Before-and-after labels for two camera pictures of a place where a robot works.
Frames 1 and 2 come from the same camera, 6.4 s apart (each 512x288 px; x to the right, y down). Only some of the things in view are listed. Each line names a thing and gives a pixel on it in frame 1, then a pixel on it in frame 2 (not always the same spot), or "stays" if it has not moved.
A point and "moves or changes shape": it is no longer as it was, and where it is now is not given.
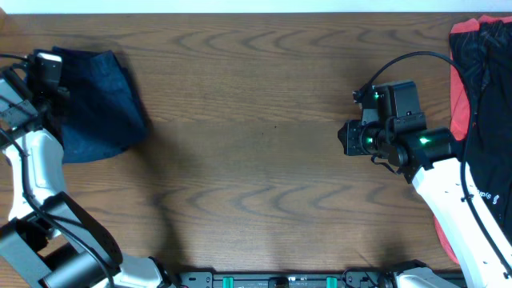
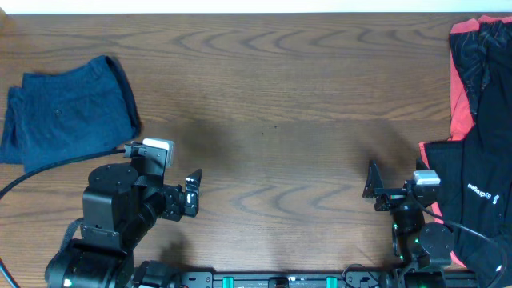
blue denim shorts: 98,112 moves or changes shape
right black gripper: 351,143 -> 375,186
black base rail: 353,278 stays
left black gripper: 61,99 -> 174,207
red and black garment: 480,58 stays
